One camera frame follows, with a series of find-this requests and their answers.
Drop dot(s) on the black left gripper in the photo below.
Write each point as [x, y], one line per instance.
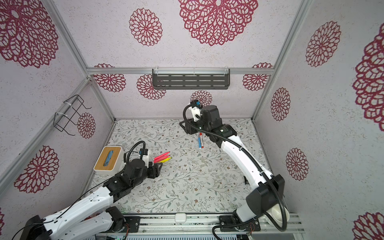
[155, 171]

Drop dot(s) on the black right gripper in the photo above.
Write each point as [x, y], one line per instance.
[190, 129]

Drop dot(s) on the white red-tipped marker pen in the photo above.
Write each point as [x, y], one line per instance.
[202, 140]

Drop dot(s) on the blue highlighter pen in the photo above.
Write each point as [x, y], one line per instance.
[199, 142]

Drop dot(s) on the red-pink highlighter pen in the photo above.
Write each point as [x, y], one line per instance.
[161, 158]

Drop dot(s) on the yellow highlighter pen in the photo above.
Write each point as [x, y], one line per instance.
[165, 160]

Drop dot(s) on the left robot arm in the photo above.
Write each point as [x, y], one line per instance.
[95, 213]

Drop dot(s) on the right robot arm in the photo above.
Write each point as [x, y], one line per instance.
[266, 196]

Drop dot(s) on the white wooden-top tissue box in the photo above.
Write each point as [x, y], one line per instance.
[110, 161]

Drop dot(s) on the small white box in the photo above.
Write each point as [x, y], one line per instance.
[180, 218]

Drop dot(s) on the white mug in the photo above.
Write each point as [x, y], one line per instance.
[275, 213]

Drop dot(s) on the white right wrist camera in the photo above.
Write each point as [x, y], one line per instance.
[196, 110]

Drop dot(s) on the dark metal wall shelf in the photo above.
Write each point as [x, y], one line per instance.
[191, 79]

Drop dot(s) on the black wire wall rack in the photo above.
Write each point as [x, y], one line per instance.
[74, 103]

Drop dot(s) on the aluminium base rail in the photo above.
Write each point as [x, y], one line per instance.
[197, 227]

